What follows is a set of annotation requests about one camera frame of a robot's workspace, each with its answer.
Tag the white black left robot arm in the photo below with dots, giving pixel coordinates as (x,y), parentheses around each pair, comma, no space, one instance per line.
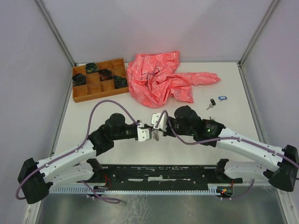
(38,178)

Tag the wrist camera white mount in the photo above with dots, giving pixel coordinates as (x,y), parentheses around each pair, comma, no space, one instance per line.
(159,121)
(142,136)

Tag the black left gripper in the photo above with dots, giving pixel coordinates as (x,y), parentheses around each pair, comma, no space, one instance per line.
(151,128)

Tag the dark rolled cloth right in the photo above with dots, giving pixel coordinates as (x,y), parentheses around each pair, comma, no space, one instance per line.
(120,82)

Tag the aluminium frame post right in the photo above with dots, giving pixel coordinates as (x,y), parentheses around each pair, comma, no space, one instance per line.
(256,35)

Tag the dark rolled cloth top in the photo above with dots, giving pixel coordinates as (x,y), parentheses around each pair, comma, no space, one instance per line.
(91,68)

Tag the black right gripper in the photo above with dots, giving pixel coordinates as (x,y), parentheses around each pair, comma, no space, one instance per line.
(167,132)

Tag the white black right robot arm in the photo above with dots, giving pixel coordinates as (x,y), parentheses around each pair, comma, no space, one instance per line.
(277,165)

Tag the black tag with silver key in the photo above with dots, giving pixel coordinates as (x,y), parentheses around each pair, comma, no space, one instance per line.
(212,104)

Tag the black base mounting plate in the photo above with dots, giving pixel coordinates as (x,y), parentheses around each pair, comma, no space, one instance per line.
(184,174)

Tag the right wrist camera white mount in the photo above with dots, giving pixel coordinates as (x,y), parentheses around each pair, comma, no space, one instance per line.
(159,121)

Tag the blue tag with key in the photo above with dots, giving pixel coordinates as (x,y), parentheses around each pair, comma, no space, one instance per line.
(222,98)

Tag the wooden compartment tray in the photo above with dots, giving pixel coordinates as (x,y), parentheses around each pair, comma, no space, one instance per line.
(95,88)

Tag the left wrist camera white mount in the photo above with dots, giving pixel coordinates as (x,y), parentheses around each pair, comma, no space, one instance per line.
(142,136)

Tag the white slotted cable duct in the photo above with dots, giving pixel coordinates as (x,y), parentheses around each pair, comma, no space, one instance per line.
(144,188)

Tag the dark rolled cloth in tray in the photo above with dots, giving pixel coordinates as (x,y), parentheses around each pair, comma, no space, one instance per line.
(79,79)

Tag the aluminium frame post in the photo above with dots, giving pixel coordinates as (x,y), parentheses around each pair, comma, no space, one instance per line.
(51,25)
(256,35)

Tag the aluminium frame post left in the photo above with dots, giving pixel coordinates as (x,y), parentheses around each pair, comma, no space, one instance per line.
(51,25)

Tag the dark rolled cloth middle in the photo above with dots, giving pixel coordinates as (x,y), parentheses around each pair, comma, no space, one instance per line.
(105,74)

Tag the pink patterned jacket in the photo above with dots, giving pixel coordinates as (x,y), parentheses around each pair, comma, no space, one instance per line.
(152,79)

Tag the large keyring with yellow grip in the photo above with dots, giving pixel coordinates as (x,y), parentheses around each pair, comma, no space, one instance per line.
(155,134)

